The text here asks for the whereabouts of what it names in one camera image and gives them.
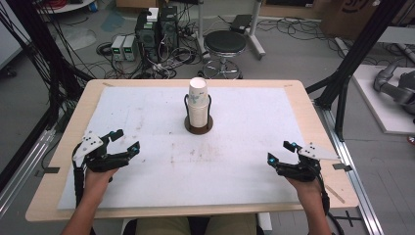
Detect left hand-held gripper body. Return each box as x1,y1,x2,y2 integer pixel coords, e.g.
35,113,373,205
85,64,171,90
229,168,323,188
71,130,132,173

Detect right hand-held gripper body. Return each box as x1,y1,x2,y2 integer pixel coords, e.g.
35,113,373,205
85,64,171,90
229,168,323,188
273,142,341,183

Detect black wire cup holder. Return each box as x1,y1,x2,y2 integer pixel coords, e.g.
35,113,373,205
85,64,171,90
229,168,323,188
183,93,214,135

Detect stack of plain paper cups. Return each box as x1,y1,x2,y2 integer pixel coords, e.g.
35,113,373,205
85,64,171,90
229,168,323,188
188,96,210,128

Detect white printed paper cup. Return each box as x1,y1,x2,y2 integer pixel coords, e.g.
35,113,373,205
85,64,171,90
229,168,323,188
188,76,209,108

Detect person's right hand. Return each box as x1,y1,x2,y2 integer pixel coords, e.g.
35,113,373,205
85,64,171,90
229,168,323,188
286,175,325,201

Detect person's left hand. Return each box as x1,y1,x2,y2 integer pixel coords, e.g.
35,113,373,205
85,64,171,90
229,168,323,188
83,165,120,198

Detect white table mat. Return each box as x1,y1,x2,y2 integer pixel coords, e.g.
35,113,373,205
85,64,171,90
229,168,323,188
56,85,306,211

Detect thin wooden strip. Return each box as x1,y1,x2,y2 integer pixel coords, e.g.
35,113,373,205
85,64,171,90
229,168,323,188
324,183,346,205

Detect light wooden table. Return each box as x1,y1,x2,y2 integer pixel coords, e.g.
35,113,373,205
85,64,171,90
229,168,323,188
24,78,360,223

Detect grey power supply unit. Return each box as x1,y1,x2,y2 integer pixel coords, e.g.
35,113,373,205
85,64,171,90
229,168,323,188
110,34,126,63
122,34,138,63

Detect white floor board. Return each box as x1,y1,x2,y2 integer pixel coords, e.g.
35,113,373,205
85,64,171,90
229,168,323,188
351,64,415,136

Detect black computer tower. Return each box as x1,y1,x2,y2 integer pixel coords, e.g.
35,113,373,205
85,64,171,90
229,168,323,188
159,5,180,51
134,10,161,64

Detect white metal stand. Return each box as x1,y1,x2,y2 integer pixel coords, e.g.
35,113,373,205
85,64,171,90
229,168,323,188
195,0,267,62

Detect black round stool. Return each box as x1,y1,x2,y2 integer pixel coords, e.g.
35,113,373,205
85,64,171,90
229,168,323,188
197,29,249,80

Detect small white box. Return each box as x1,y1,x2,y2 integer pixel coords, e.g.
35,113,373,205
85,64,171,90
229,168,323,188
146,6,161,24

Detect flat black device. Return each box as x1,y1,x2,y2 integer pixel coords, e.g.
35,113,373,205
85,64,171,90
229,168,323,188
229,14,254,34

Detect cardboard box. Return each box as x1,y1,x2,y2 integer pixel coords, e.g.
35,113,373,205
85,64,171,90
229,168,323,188
320,0,394,41

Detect left hand-held gripper cable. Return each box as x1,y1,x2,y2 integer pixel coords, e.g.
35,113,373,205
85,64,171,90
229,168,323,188
71,159,86,210

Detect hand-held gripper cable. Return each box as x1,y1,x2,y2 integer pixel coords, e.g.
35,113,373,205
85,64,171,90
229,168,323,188
71,159,86,210
315,169,346,235

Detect right hand-held gripper cable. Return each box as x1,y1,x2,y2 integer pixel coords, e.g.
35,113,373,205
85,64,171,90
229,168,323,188
315,169,346,235

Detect aluminium rail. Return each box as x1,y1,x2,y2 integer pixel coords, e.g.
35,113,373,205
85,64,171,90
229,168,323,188
0,127,57,217
313,100,387,235

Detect tangle of floor cables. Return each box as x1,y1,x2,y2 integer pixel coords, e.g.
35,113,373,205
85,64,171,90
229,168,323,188
95,19,207,80

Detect black metal frame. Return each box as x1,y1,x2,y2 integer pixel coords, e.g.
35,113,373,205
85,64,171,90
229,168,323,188
305,0,409,142
0,0,94,138

